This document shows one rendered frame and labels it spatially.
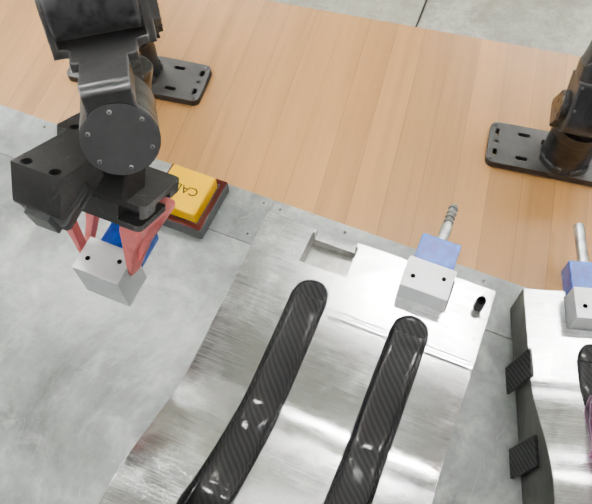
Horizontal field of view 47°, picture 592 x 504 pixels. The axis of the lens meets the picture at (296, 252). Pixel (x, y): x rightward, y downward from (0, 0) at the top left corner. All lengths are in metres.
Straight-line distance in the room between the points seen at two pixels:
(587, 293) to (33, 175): 0.55
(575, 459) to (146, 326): 0.47
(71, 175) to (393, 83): 0.59
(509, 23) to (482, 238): 1.56
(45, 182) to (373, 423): 0.37
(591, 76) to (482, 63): 0.26
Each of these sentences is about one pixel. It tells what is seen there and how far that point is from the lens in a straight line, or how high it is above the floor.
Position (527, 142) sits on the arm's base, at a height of 0.81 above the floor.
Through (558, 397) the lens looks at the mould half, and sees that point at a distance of 0.74.
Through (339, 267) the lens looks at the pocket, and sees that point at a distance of 0.75.
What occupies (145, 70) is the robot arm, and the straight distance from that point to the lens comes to 0.57.
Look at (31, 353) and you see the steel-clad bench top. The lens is 0.83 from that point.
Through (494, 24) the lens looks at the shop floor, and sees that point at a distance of 2.36.
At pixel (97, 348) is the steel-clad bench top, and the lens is 0.81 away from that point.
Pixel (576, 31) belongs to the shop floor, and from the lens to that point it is 2.41.
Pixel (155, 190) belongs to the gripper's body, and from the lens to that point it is 0.61.
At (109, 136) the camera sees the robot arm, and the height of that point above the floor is 1.15.
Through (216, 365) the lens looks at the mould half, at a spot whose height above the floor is 0.88.
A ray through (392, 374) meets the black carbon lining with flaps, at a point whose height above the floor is 0.88.
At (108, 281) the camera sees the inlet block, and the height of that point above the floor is 0.96.
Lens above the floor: 1.52
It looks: 61 degrees down
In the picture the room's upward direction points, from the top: 1 degrees counter-clockwise
